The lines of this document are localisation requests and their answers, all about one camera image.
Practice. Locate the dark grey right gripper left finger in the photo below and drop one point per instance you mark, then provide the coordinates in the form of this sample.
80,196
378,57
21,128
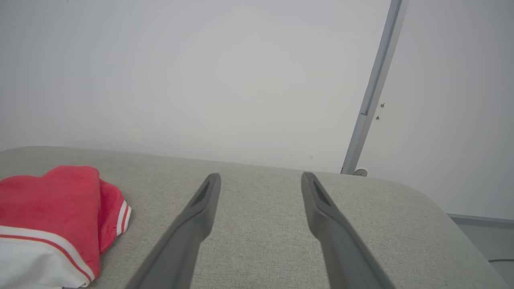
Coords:
180,245

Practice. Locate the grey wall baseboard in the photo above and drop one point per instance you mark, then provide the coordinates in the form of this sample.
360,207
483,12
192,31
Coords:
486,221

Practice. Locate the red and white shorts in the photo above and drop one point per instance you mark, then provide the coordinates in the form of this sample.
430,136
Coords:
52,200

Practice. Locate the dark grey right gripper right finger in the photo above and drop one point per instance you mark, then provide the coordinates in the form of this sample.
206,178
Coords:
341,249

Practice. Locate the white pole foot bracket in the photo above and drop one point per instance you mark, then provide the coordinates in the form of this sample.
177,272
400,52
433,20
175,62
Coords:
360,172

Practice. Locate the grey metal wall pole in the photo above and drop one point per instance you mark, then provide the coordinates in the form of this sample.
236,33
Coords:
375,84

